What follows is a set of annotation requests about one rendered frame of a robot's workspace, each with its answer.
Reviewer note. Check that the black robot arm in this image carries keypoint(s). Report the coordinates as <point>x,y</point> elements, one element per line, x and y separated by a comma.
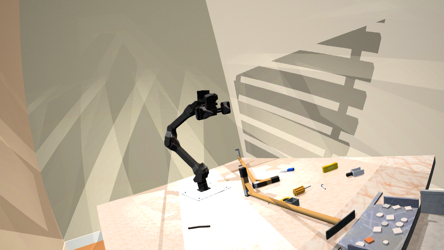
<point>171,142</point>

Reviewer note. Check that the orange square tile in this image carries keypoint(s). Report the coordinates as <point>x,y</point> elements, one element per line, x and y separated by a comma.
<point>369,240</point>

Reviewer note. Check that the yellow rectangular block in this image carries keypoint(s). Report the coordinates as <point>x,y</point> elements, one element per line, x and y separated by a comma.
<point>330,167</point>

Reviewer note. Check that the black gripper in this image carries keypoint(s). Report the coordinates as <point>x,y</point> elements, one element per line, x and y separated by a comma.
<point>203,112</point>

